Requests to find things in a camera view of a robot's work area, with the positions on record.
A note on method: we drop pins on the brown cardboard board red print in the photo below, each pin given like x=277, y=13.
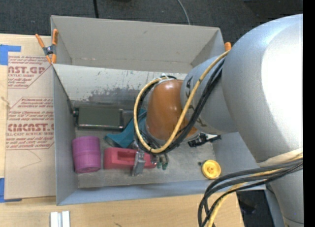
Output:
x=29, y=167

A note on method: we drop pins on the red hollow block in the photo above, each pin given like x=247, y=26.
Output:
x=115, y=159

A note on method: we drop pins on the dark green flat block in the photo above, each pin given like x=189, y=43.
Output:
x=98, y=118

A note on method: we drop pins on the black cylinder on white bracket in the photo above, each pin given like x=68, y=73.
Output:
x=197, y=141

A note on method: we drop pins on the yellow round disc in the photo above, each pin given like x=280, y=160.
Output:
x=211, y=169

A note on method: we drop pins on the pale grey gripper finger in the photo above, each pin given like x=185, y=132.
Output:
x=142, y=163
x=134, y=165

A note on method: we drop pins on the grey metal bin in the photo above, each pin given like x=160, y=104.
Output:
x=123, y=46

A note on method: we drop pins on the purple ribbed cup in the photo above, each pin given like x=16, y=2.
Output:
x=86, y=154

